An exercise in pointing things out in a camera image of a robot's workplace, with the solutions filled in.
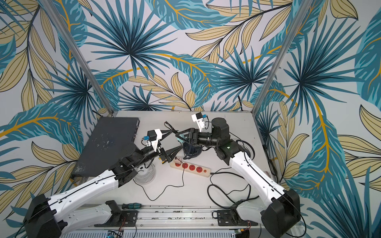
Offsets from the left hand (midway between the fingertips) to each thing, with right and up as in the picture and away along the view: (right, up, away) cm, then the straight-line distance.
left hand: (176, 139), depth 64 cm
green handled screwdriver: (-23, -35, +12) cm, 44 cm away
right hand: (-3, -3, -1) cm, 4 cm away
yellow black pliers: (-11, -16, +28) cm, 34 cm away
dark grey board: (-53, -11, +30) cm, 62 cm away
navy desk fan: (+6, -9, +27) cm, 29 cm away
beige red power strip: (+13, -21, +23) cm, 34 cm away
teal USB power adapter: (+2, 0, -1) cm, 2 cm away
